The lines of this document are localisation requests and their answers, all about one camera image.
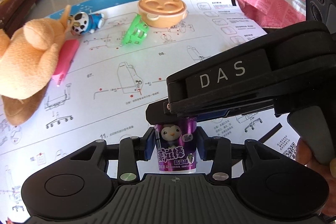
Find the peach toy pot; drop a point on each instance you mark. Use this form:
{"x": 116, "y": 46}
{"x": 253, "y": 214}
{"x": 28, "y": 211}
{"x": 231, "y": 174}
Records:
{"x": 161, "y": 7}

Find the brown sofa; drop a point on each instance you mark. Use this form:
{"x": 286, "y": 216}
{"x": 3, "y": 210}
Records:
{"x": 21, "y": 8}

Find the white instruction sheet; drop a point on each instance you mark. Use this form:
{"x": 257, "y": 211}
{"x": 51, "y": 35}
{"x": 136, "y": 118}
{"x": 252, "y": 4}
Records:
{"x": 86, "y": 113}

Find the person's right hand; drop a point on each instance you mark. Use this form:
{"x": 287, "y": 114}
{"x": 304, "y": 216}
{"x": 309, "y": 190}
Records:
{"x": 326, "y": 187}

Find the green plastic toy basket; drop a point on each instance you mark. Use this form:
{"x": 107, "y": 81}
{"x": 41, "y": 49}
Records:
{"x": 135, "y": 32}

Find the spotted blue toy figure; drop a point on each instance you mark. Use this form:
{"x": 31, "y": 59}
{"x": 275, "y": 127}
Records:
{"x": 84, "y": 23}

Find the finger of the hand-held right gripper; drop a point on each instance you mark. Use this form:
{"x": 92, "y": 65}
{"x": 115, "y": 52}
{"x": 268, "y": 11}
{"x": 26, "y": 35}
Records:
{"x": 157, "y": 113}
{"x": 223, "y": 113}

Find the orange plush toy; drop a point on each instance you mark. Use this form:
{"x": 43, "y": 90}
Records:
{"x": 26, "y": 56}

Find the purple snack cup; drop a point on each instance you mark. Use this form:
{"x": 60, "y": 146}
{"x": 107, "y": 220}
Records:
{"x": 174, "y": 150}

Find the pink plastic toy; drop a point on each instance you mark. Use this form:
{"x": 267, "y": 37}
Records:
{"x": 67, "y": 56}

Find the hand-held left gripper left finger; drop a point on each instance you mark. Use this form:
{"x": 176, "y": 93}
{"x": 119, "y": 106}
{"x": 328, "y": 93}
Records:
{"x": 148, "y": 145}

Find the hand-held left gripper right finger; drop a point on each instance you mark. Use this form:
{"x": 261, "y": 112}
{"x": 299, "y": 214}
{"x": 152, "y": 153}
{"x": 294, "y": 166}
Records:
{"x": 202, "y": 145}

